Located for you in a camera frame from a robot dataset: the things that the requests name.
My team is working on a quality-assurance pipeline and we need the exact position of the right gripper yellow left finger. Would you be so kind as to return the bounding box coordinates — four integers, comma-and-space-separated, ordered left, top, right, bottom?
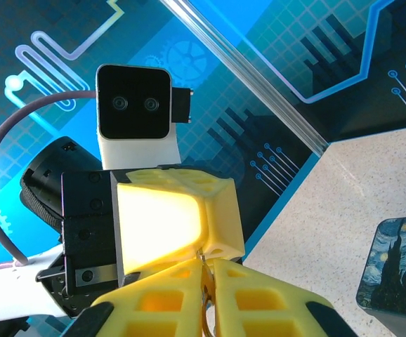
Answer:
60, 259, 204, 337

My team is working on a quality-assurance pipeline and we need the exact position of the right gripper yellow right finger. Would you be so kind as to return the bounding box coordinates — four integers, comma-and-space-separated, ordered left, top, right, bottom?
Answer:
212, 258, 360, 337

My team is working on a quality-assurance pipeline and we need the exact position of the starry night print box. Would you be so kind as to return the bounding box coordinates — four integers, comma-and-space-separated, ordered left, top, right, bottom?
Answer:
355, 216, 406, 337

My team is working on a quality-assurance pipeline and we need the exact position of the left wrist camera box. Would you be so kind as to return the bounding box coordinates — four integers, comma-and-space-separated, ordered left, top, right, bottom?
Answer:
95, 64, 194, 172

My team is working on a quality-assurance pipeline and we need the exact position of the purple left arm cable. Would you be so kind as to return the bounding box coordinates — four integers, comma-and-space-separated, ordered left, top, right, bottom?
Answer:
0, 90, 98, 273

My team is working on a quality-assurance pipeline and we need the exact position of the aluminium frame post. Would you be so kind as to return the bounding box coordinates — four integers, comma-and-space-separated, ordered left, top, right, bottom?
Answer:
159, 0, 330, 156

